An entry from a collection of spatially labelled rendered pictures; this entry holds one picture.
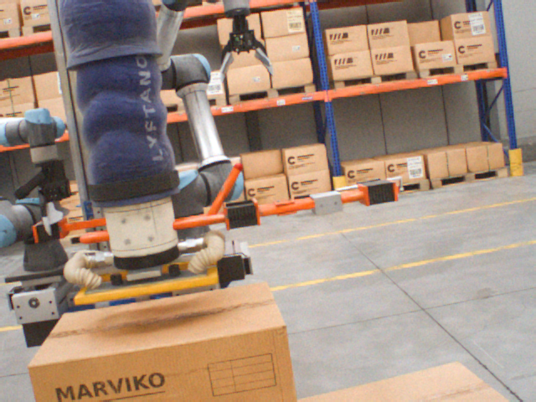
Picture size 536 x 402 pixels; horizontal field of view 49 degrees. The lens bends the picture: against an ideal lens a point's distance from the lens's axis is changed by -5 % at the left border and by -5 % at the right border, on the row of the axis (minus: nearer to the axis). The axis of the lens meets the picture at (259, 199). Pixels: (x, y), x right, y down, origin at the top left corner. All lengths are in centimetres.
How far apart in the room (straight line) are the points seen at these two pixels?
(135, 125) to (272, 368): 64
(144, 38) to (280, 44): 726
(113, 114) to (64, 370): 60
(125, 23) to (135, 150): 29
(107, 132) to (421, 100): 920
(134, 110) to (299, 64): 733
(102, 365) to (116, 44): 73
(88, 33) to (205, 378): 83
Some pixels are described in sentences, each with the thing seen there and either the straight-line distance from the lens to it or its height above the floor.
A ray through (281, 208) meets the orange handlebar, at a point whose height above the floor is 118.
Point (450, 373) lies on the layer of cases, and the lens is 202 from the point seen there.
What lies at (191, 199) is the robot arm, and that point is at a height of 118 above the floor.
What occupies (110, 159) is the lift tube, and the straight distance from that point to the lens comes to 144.
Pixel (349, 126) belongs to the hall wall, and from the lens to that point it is 1011.
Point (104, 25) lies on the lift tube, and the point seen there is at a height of 167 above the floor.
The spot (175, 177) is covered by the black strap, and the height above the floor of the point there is 130.
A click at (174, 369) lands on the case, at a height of 88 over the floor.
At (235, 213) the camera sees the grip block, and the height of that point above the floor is 119.
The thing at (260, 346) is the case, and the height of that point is 90.
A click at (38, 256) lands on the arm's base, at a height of 108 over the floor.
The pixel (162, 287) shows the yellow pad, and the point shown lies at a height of 106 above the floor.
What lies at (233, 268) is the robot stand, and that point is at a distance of 212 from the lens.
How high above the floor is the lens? 142
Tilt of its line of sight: 8 degrees down
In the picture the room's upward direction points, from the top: 9 degrees counter-clockwise
